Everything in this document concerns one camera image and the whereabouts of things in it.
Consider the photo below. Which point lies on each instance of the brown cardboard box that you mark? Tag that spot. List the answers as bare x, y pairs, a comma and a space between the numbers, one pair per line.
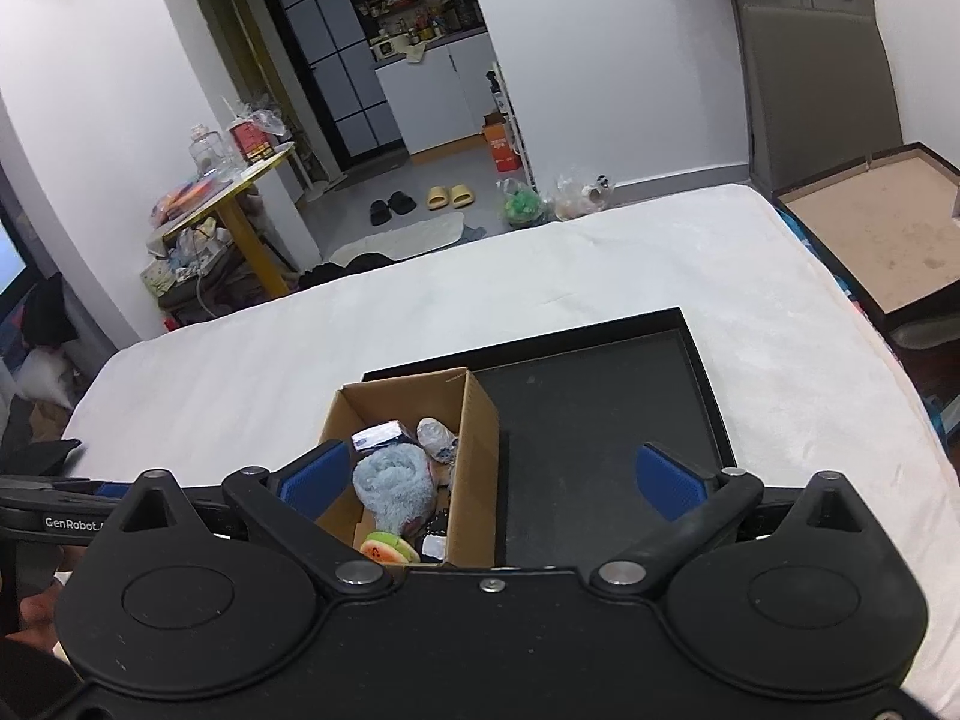
480, 465

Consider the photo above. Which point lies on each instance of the blue tissue packet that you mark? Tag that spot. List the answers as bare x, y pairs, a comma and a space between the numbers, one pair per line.
382, 435

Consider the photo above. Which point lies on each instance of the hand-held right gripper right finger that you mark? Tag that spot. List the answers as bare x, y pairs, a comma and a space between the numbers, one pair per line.
672, 493

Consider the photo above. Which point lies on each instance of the dark clothes pile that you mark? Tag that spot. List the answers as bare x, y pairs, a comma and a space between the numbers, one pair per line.
345, 270

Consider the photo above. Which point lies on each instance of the black framed glass door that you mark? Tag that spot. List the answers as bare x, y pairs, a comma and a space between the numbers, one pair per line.
330, 52

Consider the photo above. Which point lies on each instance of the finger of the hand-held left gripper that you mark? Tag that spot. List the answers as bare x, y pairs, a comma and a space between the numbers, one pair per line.
52, 487

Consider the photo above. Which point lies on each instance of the white microwave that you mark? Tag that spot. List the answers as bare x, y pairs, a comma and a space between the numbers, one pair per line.
388, 48

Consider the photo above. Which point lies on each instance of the person's left hand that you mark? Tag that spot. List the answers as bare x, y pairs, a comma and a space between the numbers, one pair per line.
39, 611

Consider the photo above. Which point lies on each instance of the burger plush toy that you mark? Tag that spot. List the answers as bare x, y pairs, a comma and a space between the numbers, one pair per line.
388, 547

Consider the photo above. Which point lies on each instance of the black slipper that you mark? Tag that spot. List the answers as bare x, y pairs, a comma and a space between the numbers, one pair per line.
379, 212
402, 202

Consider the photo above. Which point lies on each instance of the yellow round table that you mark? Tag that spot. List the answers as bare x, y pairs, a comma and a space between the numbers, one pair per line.
244, 232

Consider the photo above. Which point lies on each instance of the white kitchen cabinet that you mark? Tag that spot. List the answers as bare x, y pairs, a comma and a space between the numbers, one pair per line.
435, 90

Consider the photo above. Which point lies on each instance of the orange carton box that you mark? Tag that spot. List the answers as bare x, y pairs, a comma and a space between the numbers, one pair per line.
501, 146

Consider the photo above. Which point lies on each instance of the red box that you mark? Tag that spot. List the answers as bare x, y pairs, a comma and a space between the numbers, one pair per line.
249, 139

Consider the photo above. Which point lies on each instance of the television screen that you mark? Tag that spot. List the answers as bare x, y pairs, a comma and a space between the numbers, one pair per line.
9, 259

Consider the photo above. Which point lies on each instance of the grey upholstered panel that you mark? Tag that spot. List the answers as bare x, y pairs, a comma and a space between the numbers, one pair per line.
817, 97

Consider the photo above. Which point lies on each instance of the pile of household clutter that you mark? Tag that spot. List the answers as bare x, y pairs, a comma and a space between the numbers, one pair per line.
187, 259

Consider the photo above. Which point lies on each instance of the black rectangular tray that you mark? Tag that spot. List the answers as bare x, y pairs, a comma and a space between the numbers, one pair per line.
585, 420

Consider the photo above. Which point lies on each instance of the clear plastic bag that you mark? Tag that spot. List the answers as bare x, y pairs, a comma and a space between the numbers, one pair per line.
581, 196

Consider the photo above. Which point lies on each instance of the yellow slipper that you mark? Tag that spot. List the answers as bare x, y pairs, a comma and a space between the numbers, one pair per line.
437, 197
462, 195

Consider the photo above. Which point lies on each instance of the black bag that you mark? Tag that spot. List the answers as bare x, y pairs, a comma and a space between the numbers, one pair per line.
46, 315

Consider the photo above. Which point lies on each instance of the white floor rug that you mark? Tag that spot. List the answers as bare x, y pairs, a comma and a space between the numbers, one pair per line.
405, 236

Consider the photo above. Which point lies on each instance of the white narrow rack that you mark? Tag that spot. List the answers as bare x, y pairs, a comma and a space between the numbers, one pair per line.
517, 127

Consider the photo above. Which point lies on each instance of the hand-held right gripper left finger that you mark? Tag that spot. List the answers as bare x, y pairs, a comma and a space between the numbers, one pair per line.
315, 481

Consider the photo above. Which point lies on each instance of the light blue fluffy cloth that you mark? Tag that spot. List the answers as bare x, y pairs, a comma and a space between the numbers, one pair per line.
394, 484

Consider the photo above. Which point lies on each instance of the clear glass jar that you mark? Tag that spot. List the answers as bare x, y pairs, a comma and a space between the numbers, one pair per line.
208, 151

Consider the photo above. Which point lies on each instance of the green plastic bag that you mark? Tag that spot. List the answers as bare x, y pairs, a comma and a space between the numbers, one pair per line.
523, 204

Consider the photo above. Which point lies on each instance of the wooden board with dark frame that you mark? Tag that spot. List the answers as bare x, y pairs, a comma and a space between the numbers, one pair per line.
877, 232

